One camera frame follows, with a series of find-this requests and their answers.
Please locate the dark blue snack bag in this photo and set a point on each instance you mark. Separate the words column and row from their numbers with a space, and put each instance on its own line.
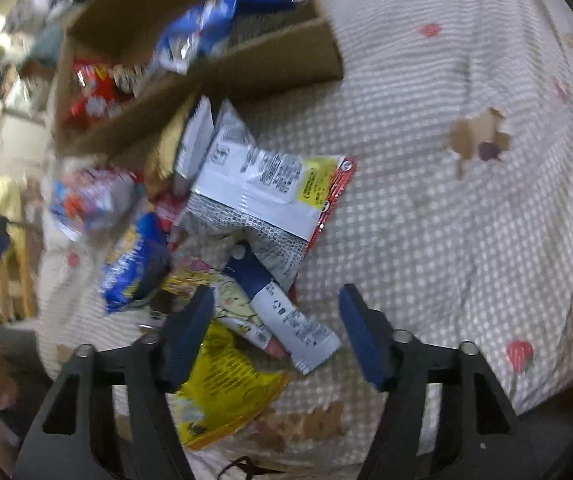
column 201, row 25

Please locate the cartoon print snack packet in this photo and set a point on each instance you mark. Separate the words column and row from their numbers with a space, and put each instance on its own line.
column 199, row 280

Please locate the white blue stick packet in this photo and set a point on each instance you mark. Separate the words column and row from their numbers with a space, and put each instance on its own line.
column 289, row 321

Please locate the dotted printed blanket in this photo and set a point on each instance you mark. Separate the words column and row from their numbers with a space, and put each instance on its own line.
column 441, row 185

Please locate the brown cardboard box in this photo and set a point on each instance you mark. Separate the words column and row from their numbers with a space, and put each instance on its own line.
column 276, row 60

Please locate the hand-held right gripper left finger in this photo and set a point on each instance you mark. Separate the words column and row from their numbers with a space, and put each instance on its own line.
column 189, row 342

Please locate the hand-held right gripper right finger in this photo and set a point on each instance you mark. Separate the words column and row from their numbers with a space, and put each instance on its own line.
column 361, row 342

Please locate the gold brown snack packet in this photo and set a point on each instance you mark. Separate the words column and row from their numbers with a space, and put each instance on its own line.
column 164, row 155

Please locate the light blue snack bag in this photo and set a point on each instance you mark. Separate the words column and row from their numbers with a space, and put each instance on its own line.
column 131, row 260

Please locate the small silver snack packet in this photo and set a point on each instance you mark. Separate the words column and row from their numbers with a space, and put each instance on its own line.
column 194, row 145

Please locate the large silver snack bag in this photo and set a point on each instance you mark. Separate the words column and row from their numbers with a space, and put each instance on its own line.
column 256, row 195

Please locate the red white blue snack bag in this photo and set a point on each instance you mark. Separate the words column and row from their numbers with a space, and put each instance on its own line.
column 91, row 195

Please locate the yellow snack bag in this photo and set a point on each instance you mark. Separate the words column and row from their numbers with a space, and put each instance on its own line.
column 221, row 390

